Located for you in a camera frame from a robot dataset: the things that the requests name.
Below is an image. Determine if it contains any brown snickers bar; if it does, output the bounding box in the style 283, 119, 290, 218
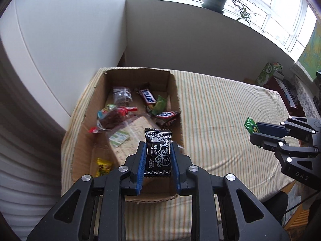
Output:
135, 82, 157, 106

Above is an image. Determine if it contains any green red candy wrapper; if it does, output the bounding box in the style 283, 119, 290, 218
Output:
146, 95, 167, 116

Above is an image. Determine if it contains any striped table cloth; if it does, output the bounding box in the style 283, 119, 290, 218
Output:
60, 67, 297, 241

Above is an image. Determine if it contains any small green packet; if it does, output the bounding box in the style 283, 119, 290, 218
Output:
244, 116, 260, 135

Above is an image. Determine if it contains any dark side table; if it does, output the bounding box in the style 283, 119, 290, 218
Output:
264, 77, 305, 116

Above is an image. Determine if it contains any brown cardboard box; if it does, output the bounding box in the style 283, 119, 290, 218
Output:
63, 68, 180, 188

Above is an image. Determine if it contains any white cabinet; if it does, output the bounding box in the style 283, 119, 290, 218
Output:
1, 0, 127, 114

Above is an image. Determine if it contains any black white candy packet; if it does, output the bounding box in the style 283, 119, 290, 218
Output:
144, 128, 173, 177

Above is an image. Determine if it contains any large cracker pack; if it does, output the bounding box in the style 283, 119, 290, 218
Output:
106, 115, 159, 165

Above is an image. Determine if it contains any green tissue box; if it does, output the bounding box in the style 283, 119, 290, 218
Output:
255, 62, 283, 86

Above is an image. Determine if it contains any potted spider plant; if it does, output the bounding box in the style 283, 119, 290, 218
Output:
201, 0, 256, 27

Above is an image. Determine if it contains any red dark jujube packet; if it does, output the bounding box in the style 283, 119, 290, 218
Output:
89, 106, 138, 133

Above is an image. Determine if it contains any chinese snickers bar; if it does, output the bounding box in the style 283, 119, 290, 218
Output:
154, 111, 180, 129

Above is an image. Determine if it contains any orange blue small candy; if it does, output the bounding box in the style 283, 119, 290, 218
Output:
97, 104, 116, 119

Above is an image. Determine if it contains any yellow snack packet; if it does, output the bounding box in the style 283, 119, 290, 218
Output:
95, 158, 113, 177

